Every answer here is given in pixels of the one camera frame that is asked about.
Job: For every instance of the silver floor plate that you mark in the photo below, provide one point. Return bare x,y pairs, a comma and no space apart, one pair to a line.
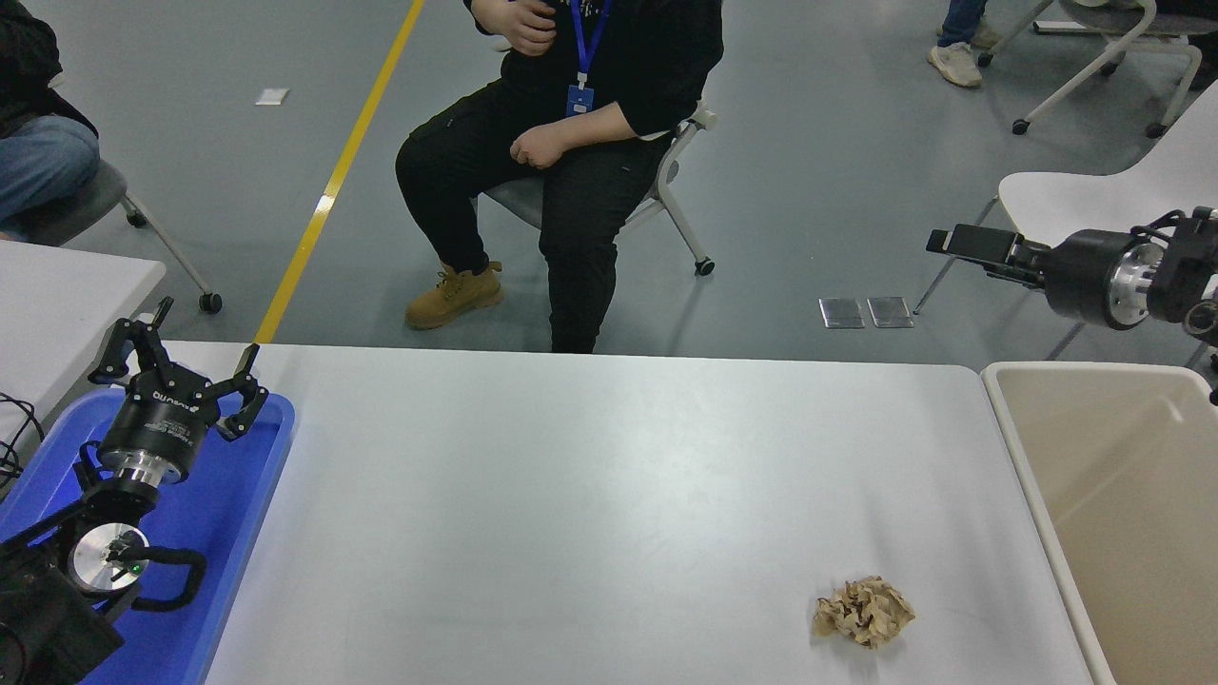
842,313
890,312

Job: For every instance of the person with beige sneakers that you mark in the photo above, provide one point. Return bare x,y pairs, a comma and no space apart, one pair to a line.
956,62

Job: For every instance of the blue plastic tray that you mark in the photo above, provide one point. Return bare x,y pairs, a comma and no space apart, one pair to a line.
238,495

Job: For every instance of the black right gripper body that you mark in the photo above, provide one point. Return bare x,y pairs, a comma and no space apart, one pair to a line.
1080,276

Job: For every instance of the large pale bin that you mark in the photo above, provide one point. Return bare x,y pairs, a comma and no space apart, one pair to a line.
1094,533

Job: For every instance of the white side table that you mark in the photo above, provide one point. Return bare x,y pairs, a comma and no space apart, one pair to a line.
57,304

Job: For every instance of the person's left forearm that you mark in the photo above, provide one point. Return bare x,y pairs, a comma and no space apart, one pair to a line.
595,126

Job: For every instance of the tan paper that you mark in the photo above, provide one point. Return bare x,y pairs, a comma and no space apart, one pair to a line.
861,614

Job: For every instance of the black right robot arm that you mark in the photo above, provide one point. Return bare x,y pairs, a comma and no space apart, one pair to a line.
1185,276

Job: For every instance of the person with tan boots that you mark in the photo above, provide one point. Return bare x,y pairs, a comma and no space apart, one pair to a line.
580,219

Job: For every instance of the person's right forearm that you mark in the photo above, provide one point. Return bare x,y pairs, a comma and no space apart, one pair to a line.
487,8

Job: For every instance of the person's left hand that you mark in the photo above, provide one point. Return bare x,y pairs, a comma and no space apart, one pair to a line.
540,148

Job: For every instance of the grey wheeled chair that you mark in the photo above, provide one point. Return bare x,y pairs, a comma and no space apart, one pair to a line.
666,181
76,205

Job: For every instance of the white-framed wheeled chair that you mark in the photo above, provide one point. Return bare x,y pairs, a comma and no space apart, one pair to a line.
1123,43

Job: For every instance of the person's right hand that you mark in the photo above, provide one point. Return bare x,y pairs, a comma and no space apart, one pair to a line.
528,27

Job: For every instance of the white plastic chair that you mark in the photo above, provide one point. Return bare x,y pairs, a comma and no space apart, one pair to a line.
1066,205

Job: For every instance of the person in blue jeans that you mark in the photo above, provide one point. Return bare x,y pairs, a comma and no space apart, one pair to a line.
38,162

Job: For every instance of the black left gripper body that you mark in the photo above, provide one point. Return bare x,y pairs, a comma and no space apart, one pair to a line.
157,423

